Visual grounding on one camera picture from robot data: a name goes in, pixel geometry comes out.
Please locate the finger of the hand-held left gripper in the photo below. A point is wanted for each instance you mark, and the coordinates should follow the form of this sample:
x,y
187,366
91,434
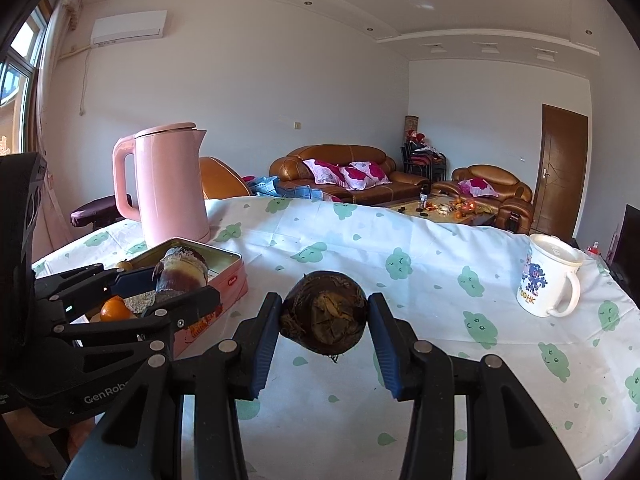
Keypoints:
x,y
190,305
132,280

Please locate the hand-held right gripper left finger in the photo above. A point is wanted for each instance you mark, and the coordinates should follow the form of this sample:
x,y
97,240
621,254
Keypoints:
x,y
262,355

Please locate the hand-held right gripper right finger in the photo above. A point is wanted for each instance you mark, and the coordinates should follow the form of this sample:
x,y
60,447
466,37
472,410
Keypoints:
x,y
385,355

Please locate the dark jar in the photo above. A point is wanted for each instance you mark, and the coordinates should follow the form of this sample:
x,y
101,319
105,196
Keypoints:
x,y
139,303

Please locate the orange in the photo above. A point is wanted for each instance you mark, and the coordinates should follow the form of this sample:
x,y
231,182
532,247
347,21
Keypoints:
x,y
114,310

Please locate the pink metal tin box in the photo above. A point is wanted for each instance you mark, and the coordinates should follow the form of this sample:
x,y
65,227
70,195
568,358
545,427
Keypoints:
x,y
232,280

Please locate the dark purple padded stool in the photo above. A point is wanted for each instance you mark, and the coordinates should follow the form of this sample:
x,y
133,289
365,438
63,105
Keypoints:
x,y
95,210

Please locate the pink electric kettle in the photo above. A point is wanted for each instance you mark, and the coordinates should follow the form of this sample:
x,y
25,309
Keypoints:
x,y
170,185

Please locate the cloud print tablecloth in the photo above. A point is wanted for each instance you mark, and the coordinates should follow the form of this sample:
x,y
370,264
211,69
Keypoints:
x,y
425,260

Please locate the brown leather chair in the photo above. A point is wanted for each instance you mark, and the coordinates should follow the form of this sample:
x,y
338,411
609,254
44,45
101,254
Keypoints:
x,y
222,177

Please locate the wooden coffee table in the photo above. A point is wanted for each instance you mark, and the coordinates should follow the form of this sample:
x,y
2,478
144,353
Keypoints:
x,y
407,206

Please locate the blue plaid cloth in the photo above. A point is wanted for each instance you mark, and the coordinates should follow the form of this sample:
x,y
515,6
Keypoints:
x,y
295,191

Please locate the white printed mug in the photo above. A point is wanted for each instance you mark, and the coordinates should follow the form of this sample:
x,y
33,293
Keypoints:
x,y
542,280

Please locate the pink floral pillow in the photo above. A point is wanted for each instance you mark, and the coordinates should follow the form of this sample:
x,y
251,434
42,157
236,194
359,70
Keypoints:
x,y
325,171
367,172
477,187

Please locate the stack of dark chairs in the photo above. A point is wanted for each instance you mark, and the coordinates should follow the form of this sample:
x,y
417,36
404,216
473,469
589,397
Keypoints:
x,y
420,160

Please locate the brown leather sofa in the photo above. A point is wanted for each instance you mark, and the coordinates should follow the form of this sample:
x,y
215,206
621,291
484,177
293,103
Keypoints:
x,y
340,152

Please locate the beige window curtain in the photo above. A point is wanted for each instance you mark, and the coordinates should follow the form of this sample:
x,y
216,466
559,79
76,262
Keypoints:
x,y
52,85

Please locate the brown leather armchair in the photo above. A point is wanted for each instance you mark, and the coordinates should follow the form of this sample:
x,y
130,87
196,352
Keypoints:
x,y
492,172

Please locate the tall brown floor vase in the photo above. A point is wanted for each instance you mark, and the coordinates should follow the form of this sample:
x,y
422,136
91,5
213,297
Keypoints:
x,y
411,127

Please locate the small red bottle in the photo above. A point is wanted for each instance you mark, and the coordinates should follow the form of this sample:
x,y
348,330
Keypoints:
x,y
593,248

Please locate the window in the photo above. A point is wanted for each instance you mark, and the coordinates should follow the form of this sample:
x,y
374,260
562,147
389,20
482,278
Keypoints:
x,y
17,75

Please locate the white air conditioner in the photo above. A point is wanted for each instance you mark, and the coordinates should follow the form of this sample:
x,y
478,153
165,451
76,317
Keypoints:
x,y
127,27

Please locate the brown wooden door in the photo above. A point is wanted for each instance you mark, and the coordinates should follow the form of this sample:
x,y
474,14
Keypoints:
x,y
557,170

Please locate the black television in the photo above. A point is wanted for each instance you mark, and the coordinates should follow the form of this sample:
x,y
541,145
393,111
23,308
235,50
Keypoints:
x,y
630,240

